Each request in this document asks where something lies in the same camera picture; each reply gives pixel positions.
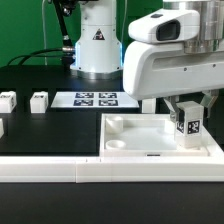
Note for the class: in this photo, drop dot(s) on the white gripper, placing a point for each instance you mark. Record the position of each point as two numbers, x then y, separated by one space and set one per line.
153 71

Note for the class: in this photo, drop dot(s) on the white square table top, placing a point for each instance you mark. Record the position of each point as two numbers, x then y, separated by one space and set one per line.
140 135

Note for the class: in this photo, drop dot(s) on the white marker plate with tags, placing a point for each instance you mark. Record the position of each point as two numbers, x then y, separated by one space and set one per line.
93 100

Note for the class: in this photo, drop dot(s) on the white L-shaped obstacle fence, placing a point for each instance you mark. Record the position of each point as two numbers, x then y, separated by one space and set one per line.
117 169

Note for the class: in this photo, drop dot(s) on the white block at left edge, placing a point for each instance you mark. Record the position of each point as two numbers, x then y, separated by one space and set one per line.
1 128

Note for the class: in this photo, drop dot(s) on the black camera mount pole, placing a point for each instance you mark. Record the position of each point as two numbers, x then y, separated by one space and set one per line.
64 8

